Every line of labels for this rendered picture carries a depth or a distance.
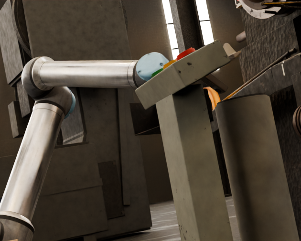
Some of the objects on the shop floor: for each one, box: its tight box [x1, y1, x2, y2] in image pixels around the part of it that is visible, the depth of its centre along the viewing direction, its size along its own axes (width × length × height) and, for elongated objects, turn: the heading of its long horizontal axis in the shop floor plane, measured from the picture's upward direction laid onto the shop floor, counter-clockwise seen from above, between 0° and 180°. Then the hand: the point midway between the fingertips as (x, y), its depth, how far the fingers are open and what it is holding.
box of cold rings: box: [0, 143, 109, 241], centre depth 442 cm, size 103×83×79 cm
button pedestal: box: [135, 40, 234, 241], centre depth 119 cm, size 16×24×62 cm, turn 139°
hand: (238, 54), depth 203 cm, fingers closed
